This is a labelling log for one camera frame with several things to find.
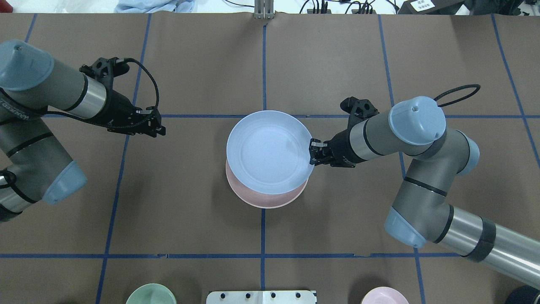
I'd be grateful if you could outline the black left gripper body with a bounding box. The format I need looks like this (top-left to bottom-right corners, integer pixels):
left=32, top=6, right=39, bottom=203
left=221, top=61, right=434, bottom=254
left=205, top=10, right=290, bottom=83
left=79, top=57, right=166, bottom=137

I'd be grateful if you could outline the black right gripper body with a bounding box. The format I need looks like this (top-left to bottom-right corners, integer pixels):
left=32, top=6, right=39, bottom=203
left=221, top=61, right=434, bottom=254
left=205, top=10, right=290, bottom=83
left=321, top=97, right=379, bottom=168

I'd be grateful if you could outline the blue plate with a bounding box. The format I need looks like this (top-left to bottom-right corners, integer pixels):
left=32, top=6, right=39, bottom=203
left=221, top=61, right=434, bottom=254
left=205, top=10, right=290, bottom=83
left=226, top=110, right=314, bottom=195

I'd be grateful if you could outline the pink plate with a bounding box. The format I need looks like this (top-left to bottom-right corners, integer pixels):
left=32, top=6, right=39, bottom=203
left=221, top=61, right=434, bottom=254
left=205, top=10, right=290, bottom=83
left=224, top=161, right=308, bottom=209

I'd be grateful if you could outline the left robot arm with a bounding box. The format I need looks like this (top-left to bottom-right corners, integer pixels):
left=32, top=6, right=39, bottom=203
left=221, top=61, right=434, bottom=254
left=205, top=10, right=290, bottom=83
left=0, top=40, right=166, bottom=223

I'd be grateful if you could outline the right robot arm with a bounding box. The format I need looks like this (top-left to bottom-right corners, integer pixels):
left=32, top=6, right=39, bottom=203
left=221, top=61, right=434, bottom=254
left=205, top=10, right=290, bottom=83
left=309, top=96, right=540, bottom=288

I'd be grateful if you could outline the light blue cloth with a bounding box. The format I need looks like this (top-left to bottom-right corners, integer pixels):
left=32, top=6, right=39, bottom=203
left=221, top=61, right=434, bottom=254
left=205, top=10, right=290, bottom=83
left=113, top=0, right=196, bottom=14

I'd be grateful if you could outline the pink bowl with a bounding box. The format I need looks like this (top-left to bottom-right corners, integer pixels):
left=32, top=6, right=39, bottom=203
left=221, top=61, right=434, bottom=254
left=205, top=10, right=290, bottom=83
left=360, top=287, right=409, bottom=304

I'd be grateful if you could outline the black box with label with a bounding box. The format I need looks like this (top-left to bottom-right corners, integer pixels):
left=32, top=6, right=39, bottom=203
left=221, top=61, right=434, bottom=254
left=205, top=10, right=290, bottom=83
left=397, top=0, right=465, bottom=15

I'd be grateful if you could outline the green bowl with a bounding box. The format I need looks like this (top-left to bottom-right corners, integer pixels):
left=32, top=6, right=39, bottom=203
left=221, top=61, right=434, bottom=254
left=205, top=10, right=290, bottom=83
left=125, top=283, right=177, bottom=304

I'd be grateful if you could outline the dark blue pot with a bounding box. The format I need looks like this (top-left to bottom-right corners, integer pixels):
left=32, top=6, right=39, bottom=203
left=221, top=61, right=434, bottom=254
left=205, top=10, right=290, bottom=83
left=505, top=285, right=540, bottom=304

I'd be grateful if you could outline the aluminium frame post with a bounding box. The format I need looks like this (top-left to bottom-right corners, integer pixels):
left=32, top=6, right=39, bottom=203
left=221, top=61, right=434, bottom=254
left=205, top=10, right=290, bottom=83
left=254, top=0, right=275, bottom=20

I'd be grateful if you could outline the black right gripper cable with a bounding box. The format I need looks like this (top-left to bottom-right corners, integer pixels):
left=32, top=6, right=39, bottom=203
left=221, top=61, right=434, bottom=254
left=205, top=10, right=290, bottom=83
left=434, top=84, right=481, bottom=108

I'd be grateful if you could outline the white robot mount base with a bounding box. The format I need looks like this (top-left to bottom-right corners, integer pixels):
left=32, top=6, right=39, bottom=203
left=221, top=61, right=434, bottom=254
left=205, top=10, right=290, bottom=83
left=206, top=290, right=318, bottom=304

